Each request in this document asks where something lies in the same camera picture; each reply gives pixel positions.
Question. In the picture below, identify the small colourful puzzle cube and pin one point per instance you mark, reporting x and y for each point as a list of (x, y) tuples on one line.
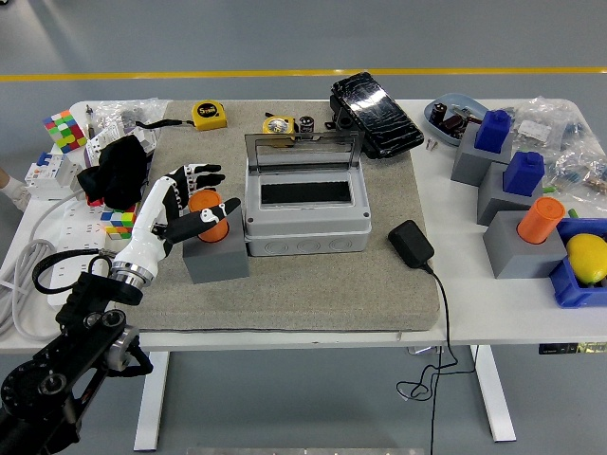
[(118, 225)]

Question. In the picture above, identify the grey block holder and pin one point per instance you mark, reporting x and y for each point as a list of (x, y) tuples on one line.
[(467, 161), (493, 201), (517, 258)]

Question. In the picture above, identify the black capacitor cylinder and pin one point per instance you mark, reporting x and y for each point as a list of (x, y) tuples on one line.
[(307, 124), (438, 111)]

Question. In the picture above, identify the yellow tape measure chrome face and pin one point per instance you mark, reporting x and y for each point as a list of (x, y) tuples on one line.
[(277, 125)]

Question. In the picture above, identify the white table leg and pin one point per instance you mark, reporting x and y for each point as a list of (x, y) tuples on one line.
[(495, 398), (152, 403)]

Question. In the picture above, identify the brown component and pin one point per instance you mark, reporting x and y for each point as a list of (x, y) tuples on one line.
[(454, 124)]

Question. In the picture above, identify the white power strip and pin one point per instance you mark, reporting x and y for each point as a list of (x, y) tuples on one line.
[(76, 232)]

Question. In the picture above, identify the black glossy case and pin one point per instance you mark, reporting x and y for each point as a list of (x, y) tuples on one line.
[(379, 118)]

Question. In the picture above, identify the blue bottle-shaped block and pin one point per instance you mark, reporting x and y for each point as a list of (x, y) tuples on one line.
[(521, 173), (493, 130)]

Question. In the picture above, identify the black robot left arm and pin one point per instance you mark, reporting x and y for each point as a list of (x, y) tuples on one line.
[(71, 341)]

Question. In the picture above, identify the black power adapter plug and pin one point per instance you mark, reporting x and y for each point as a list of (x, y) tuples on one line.
[(410, 244)]

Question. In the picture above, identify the clear bag of components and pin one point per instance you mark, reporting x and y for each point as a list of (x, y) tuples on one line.
[(545, 123), (583, 166)]

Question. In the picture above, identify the blue plastic bin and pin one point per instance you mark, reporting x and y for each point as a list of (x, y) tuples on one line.
[(569, 290)]

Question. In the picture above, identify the grey electrical box with lid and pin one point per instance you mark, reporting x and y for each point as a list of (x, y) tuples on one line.
[(308, 223)]

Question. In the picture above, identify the black table control panel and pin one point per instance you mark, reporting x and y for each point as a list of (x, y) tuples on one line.
[(569, 348)]

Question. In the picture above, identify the clear plastic bag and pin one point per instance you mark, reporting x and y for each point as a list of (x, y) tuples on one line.
[(142, 109)]

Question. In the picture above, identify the large colourful puzzle cube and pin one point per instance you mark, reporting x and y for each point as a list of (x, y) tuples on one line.
[(64, 130)]

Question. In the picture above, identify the small white breaker modules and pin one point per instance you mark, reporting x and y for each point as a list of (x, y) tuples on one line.
[(102, 140)]

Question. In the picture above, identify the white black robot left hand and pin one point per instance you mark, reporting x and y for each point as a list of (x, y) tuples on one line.
[(142, 237)]

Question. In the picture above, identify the grey block with round hole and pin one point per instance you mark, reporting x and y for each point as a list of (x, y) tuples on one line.
[(218, 265)]

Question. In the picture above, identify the black cloth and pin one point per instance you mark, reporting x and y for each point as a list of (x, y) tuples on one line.
[(114, 175)]

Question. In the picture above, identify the orange cylinder battery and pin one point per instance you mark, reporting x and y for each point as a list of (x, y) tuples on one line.
[(540, 220), (203, 199)]

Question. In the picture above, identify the white circuit breaker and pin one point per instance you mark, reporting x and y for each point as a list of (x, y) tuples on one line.
[(47, 177)]

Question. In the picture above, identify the grey-brown mat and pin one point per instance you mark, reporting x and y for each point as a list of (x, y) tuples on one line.
[(332, 294)]

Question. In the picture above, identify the yellow lemon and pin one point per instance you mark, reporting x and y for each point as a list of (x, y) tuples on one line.
[(588, 258)]

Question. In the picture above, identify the blue-grey oval tray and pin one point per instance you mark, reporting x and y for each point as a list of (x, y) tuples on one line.
[(455, 101)]

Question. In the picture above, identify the small green cylinder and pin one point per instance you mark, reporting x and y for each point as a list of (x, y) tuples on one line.
[(575, 213)]

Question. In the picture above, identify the silver pen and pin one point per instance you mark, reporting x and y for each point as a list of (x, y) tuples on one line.
[(88, 121)]

